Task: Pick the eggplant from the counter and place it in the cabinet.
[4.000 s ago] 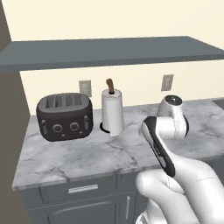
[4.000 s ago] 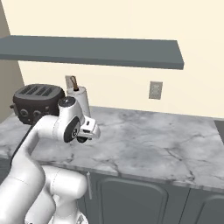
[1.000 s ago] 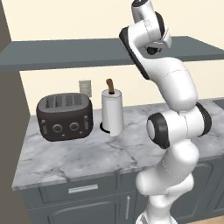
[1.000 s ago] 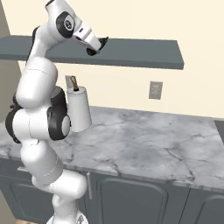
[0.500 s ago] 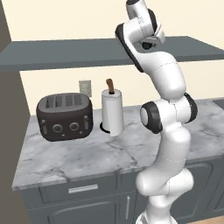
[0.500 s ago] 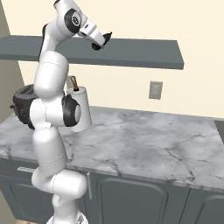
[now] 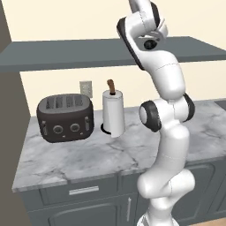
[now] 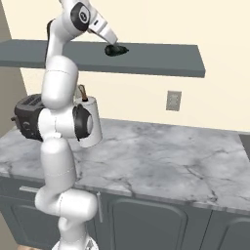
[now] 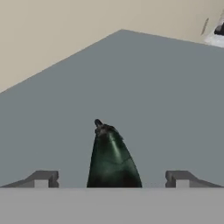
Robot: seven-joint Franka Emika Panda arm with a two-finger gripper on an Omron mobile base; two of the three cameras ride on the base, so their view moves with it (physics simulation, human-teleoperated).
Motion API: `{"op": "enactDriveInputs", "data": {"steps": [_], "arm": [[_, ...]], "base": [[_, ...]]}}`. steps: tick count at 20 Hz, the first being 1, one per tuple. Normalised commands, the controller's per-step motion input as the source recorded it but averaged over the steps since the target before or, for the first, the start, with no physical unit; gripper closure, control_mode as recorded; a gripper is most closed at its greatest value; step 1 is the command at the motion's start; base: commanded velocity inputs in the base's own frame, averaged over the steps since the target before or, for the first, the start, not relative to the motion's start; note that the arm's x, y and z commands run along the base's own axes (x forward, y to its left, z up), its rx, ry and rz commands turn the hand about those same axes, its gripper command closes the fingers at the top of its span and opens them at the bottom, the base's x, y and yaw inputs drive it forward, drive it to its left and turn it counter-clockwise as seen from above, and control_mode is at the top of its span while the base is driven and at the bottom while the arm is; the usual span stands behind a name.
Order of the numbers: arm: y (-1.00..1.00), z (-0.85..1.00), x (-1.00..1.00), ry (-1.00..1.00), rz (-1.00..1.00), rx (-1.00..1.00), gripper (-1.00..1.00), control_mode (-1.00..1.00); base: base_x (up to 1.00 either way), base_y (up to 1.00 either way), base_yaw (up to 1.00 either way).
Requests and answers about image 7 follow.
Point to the taupe tall cabinet panel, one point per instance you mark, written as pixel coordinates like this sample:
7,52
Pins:
10,126

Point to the dark brown four-slot toaster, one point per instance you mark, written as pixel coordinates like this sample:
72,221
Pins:
66,122

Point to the brown-poled paper towel holder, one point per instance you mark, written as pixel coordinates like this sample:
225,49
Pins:
111,86

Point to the grey wall cabinet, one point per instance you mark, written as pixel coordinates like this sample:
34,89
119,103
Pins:
73,54

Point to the wide grey drawer front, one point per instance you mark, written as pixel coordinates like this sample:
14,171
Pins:
58,192

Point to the pale grey wall outlet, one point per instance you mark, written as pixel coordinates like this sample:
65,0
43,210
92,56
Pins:
86,88

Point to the grey base cabinet door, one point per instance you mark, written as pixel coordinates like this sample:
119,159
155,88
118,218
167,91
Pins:
221,188
203,188
88,212

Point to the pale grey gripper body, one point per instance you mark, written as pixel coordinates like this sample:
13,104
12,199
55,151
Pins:
161,30

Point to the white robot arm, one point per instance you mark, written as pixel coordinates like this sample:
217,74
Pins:
169,141

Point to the narrow grey drawer front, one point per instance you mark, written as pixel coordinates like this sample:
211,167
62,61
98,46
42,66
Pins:
128,183

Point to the white paper towel roll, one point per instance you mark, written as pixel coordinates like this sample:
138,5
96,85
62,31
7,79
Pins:
113,113

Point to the dark grey sink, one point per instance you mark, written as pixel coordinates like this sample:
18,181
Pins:
221,105

